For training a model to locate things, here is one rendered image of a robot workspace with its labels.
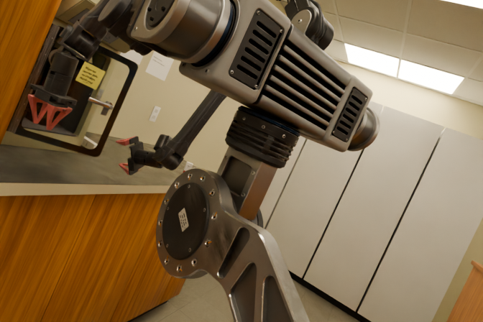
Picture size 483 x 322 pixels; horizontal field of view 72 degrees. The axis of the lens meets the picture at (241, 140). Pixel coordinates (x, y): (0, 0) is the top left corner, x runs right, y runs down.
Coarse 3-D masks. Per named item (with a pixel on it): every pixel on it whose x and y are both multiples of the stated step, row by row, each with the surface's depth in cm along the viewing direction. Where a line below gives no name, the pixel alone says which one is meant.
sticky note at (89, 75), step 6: (84, 66) 118; (90, 66) 119; (84, 72) 118; (90, 72) 119; (96, 72) 120; (102, 72) 121; (78, 78) 118; (84, 78) 119; (90, 78) 120; (96, 78) 121; (84, 84) 120; (90, 84) 120; (96, 84) 122
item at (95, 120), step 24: (72, 48) 115; (120, 72) 125; (72, 96) 119; (96, 96) 123; (120, 96) 127; (24, 120) 113; (72, 120) 121; (96, 120) 125; (72, 144) 123; (96, 144) 127
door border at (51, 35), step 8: (48, 32) 110; (56, 32) 111; (48, 40) 110; (48, 48) 111; (40, 56) 111; (40, 64) 111; (40, 72) 112; (32, 80) 111; (24, 88) 110; (24, 96) 111; (24, 104) 112; (16, 120) 112; (16, 128) 112
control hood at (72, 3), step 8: (64, 0) 109; (72, 0) 107; (80, 0) 106; (88, 0) 106; (64, 8) 108; (72, 8) 107; (80, 8) 108; (88, 8) 109; (56, 16) 109; (64, 16) 109; (72, 16) 110; (72, 24) 114; (88, 32) 120; (120, 40) 129; (120, 48) 134; (128, 48) 135
